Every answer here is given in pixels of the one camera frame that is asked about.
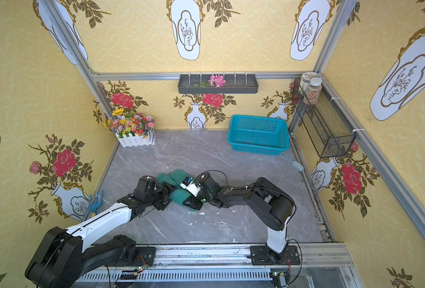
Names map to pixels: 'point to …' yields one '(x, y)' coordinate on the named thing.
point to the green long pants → (176, 177)
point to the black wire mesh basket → (331, 130)
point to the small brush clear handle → (297, 165)
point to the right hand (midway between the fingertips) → (190, 194)
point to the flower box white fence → (132, 129)
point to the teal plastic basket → (258, 135)
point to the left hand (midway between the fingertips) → (170, 190)
